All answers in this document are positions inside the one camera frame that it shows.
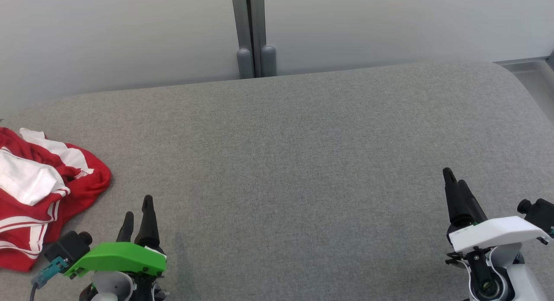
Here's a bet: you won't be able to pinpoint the grey metal partition post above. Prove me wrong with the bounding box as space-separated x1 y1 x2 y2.
231 0 266 78

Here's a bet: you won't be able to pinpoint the grey metal floor rail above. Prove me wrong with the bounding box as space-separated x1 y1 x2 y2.
493 52 554 73

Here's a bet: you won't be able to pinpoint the teal left camera connector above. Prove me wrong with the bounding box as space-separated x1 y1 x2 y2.
31 256 69 290

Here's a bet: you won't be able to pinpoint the red basketball shorts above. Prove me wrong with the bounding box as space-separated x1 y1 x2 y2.
19 128 113 245

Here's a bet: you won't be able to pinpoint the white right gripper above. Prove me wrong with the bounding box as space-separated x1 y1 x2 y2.
442 167 548 268

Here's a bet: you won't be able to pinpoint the grey cylinder post foot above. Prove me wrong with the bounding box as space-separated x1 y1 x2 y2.
261 45 277 78
236 48 254 80

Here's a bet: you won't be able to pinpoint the grey fabric sofa cushion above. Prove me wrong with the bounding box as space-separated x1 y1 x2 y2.
0 61 554 301

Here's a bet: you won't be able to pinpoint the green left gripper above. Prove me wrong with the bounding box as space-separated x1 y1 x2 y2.
64 195 167 301

